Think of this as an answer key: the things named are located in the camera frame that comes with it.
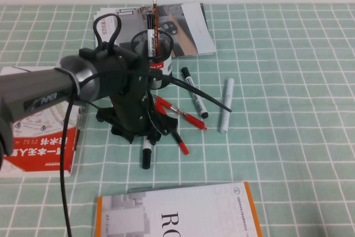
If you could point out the photo cover brochure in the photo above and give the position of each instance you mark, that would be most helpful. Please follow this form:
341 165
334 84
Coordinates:
194 26

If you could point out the green checked tablecloth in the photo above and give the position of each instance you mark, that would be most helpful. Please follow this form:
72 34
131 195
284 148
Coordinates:
277 109

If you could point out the red map cover book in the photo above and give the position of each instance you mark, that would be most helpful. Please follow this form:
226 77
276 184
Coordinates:
36 148

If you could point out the all white marker pen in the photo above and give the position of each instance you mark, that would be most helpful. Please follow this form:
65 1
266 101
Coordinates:
227 103

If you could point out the black and white printed marker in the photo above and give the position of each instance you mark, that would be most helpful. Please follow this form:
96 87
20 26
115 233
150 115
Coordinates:
151 40

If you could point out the red pencil with eraser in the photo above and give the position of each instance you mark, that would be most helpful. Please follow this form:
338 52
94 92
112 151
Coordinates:
154 12

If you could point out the white marker with black caps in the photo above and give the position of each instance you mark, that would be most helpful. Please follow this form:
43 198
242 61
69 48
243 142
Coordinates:
195 95

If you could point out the black mesh pen holder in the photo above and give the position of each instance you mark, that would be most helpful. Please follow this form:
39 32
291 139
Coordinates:
166 67

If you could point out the red gel pen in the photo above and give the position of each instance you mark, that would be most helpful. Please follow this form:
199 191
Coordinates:
191 118

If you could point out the black pen with red caps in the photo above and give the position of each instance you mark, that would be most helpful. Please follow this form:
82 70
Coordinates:
183 148

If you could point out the white brochure under photo brochure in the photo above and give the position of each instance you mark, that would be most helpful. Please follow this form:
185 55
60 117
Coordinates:
103 10

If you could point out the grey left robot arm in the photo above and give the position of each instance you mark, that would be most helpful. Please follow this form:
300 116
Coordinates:
36 92

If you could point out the white marker with black cap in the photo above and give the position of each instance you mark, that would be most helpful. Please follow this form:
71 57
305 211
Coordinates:
146 159

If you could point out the orange bordered white book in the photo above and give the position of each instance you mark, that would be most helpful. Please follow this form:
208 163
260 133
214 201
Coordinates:
194 214

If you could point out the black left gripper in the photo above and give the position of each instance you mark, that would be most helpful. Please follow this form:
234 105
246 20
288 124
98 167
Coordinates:
130 87

